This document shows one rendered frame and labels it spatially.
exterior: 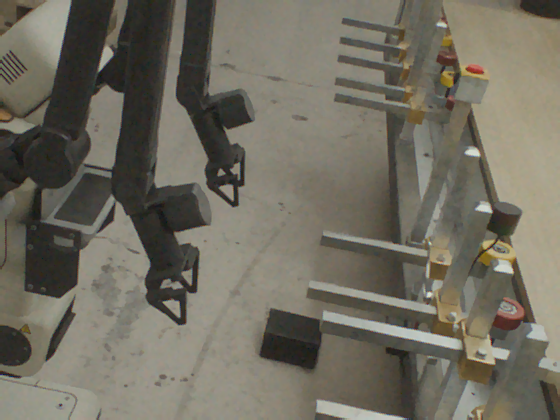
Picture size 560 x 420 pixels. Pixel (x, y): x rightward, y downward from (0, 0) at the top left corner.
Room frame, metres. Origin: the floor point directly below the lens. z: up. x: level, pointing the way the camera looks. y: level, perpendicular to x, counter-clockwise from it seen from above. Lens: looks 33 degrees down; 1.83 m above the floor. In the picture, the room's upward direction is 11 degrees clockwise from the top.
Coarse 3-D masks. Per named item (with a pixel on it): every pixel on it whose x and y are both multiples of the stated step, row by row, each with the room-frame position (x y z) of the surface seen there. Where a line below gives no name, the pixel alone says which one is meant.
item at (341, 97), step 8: (336, 96) 2.72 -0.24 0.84; (344, 96) 2.72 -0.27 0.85; (352, 96) 2.72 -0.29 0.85; (360, 96) 2.73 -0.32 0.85; (352, 104) 2.71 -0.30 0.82; (360, 104) 2.71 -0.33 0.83; (368, 104) 2.71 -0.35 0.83; (376, 104) 2.71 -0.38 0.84; (384, 104) 2.71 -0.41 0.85; (392, 104) 2.71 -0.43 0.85; (400, 104) 2.72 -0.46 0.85; (408, 104) 2.73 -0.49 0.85; (392, 112) 2.71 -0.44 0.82; (400, 112) 2.71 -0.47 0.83; (408, 112) 2.71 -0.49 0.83; (432, 112) 2.71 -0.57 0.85; (440, 112) 2.72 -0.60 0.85; (432, 120) 2.70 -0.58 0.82; (440, 120) 2.70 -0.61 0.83; (448, 120) 2.70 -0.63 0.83
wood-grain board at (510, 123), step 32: (448, 32) 3.60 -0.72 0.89; (480, 32) 3.64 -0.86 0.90; (512, 32) 3.74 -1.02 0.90; (544, 32) 3.84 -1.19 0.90; (480, 64) 3.18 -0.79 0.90; (512, 64) 3.25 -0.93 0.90; (544, 64) 3.33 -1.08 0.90; (512, 96) 2.87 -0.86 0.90; (544, 96) 2.93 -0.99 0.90; (480, 128) 2.50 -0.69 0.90; (512, 128) 2.55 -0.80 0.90; (544, 128) 2.60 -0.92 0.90; (512, 160) 2.29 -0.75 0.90; (544, 160) 2.33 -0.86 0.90; (512, 192) 2.06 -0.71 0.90; (544, 192) 2.10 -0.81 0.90; (544, 224) 1.90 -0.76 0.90; (544, 256) 1.73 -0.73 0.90; (544, 288) 1.58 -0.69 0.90; (544, 320) 1.45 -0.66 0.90
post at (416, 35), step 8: (424, 0) 3.24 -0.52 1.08; (424, 8) 3.24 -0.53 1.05; (424, 16) 3.24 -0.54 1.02; (416, 24) 3.25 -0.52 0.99; (424, 24) 3.24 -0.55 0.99; (416, 32) 3.24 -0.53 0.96; (416, 40) 3.24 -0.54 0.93; (416, 48) 3.24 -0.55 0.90; (408, 56) 3.24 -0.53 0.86; (400, 80) 3.25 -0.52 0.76
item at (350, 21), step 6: (342, 18) 3.73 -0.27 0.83; (348, 18) 3.72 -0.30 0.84; (354, 18) 3.73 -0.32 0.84; (348, 24) 3.71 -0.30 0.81; (354, 24) 3.71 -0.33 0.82; (360, 24) 3.71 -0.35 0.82; (366, 24) 3.71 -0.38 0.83; (372, 24) 3.71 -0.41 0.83; (378, 24) 3.71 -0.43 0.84; (384, 24) 3.73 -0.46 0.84; (378, 30) 3.71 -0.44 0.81; (384, 30) 3.71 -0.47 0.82; (390, 30) 3.71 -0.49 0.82; (396, 30) 3.71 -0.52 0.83
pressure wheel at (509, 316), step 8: (504, 304) 1.47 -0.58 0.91; (512, 304) 1.48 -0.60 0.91; (504, 312) 1.44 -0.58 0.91; (512, 312) 1.45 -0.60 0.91; (520, 312) 1.46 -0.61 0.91; (496, 320) 1.43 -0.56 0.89; (504, 320) 1.43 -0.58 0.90; (512, 320) 1.43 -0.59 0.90; (520, 320) 1.44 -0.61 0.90; (504, 328) 1.43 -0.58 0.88; (512, 328) 1.43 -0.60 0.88
